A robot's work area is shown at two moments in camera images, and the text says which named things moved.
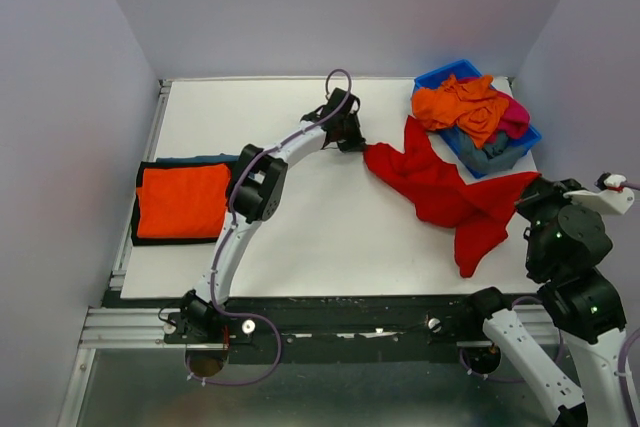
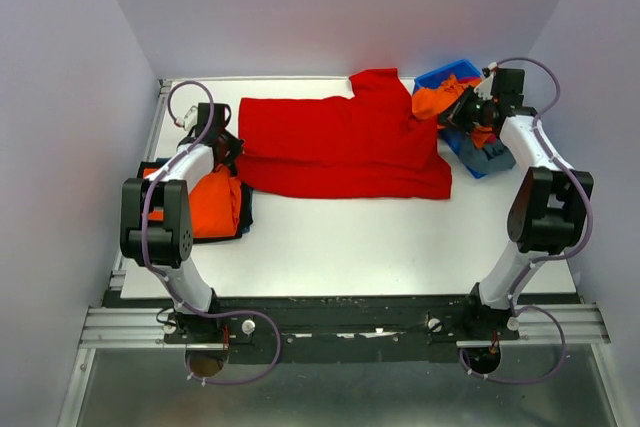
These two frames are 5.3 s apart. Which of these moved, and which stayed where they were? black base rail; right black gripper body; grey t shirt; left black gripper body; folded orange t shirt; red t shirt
Moved: left black gripper body; red t shirt; right black gripper body
Stayed: grey t shirt; folded orange t shirt; black base rail
